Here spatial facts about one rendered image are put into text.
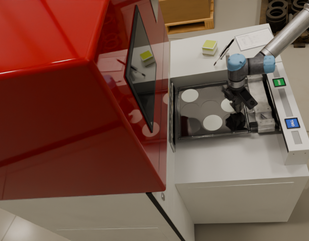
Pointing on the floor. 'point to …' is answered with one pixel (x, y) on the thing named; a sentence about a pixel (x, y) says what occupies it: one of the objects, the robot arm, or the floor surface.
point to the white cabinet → (242, 200)
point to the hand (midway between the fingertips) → (239, 111)
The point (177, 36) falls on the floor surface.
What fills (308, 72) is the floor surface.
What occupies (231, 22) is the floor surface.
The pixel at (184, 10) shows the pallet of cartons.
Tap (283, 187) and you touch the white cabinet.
